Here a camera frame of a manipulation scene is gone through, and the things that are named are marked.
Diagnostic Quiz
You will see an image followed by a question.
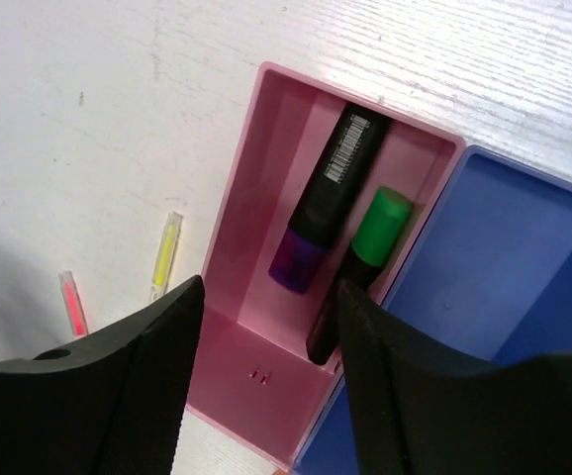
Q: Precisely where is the purple cap black highlighter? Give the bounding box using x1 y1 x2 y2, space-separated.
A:
268 103 392 294

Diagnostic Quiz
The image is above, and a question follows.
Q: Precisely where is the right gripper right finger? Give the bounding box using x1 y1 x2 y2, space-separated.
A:
337 281 572 474

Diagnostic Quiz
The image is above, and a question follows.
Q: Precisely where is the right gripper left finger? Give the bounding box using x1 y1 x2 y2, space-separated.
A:
0 276 205 474

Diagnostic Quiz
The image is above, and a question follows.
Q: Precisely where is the yellow gel pen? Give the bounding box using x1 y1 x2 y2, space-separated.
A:
149 212 182 303

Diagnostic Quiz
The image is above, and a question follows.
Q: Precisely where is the green cap black highlighter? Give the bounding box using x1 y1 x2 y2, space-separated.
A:
306 186 413 365

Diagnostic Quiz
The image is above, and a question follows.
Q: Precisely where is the pink drawer box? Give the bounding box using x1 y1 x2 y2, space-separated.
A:
188 62 466 470

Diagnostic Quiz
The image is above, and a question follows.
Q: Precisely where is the dark blue drawer box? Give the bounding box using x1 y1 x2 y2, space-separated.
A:
296 146 572 474

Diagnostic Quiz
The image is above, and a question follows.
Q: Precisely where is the pink gel pen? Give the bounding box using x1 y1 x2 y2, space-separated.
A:
58 271 89 338

